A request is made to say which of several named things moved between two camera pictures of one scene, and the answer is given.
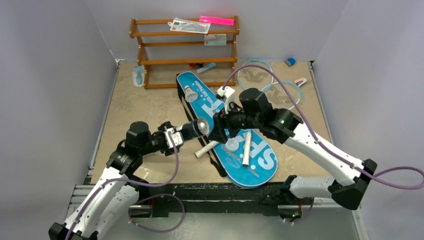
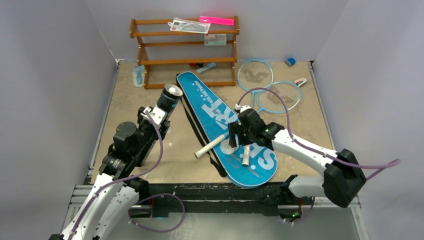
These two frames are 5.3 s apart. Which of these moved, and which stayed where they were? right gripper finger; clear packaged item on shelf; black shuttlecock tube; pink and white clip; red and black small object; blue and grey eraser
Moved: right gripper finger; black shuttlecock tube
Stayed: pink and white clip; red and black small object; clear packaged item on shelf; blue and grey eraser
